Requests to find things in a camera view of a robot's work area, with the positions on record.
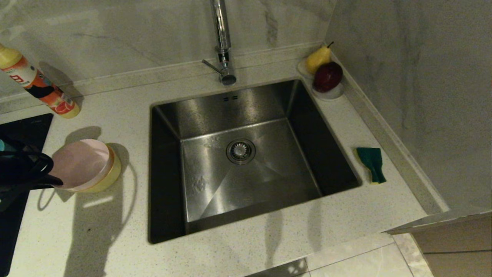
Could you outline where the black induction cooktop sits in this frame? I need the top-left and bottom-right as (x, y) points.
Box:
(0, 113), (53, 277)

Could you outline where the stainless steel sink basin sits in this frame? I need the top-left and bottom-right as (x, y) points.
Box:
(148, 79), (362, 244)

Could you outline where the chrome faucet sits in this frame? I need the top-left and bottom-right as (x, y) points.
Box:
(201, 0), (237, 86)

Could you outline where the yellow pear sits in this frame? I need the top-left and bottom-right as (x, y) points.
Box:
(306, 42), (334, 75)

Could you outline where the green and yellow sponge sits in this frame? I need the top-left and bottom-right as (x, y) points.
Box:
(356, 147), (387, 184)

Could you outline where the pink plastic bowl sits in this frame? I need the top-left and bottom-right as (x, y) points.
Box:
(52, 139), (115, 192)

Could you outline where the small white dish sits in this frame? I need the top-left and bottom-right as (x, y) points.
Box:
(311, 79), (345, 101)
(297, 58), (316, 80)

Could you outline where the yellow plastic bowl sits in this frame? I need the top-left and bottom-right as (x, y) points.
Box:
(79, 144), (122, 193)

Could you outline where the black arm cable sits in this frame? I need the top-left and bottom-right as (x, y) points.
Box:
(0, 151), (54, 211)

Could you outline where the dark red apple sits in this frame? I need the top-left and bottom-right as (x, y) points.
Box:
(313, 62), (343, 93)

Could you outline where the round metal drain strainer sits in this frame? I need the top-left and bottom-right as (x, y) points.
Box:
(226, 138), (256, 165)

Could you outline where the yellow-capped orange dish soap bottle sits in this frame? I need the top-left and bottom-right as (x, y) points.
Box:
(0, 43), (81, 119)

